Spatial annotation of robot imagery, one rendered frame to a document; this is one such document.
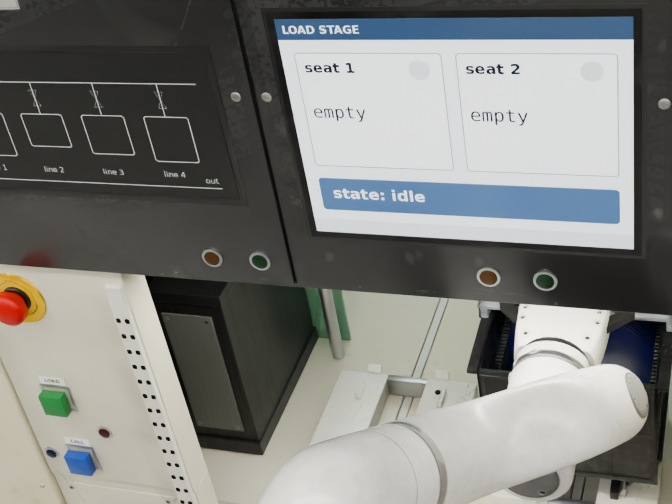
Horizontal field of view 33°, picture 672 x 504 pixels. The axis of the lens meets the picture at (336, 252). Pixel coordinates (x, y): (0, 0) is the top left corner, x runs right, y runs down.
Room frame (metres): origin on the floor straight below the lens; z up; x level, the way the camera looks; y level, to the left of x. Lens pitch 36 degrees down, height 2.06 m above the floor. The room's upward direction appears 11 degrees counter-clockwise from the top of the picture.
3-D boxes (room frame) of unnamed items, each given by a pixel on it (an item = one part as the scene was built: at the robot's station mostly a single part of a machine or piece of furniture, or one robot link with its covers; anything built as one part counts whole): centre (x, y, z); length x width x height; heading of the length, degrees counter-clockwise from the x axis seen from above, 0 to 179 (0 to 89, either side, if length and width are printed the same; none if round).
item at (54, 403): (1.00, 0.35, 1.20); 0.03 x 0.02 x 0.03; 66
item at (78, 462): (1.00, 0.35, 1.10); 0.03 x 0.02 x 0.03; 66
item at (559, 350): (0.89, -0.20, 1.20); 0.09 x 0.03 x 0.08; 66
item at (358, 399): (1.16, -0.03, 0.89); 0.22 x 0.21 x 0.04; 156
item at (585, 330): (0.95, -0.23, 1.20); 0.11 x 0.10 x 0.07; 156
